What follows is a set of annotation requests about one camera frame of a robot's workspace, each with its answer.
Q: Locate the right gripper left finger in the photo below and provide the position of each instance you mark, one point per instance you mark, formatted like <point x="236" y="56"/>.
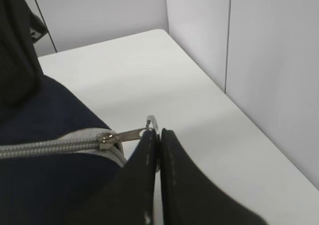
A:
<point x="128" y="199"/>

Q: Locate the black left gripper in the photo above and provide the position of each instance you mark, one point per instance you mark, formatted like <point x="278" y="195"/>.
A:
<point x="20" y="70"/>

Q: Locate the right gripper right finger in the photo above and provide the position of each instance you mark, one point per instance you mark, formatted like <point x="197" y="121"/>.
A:
<point x="189" y="197"/>

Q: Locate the navy blue lunch bag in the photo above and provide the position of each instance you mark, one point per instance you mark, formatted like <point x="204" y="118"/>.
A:
<point x="55" y="155"/>

